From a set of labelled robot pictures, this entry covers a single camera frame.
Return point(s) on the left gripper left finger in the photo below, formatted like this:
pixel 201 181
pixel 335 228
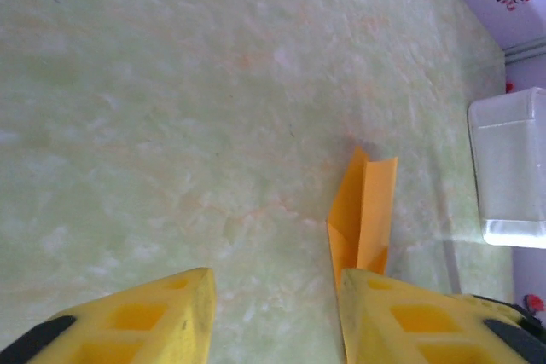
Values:
pixel 128 330

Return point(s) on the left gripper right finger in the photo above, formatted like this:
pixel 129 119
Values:
pixel 426 330

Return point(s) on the white lidded box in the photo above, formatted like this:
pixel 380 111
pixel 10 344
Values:
pixel 512 168

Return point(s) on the aluminium frame post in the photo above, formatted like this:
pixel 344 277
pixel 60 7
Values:
pixel 529 47

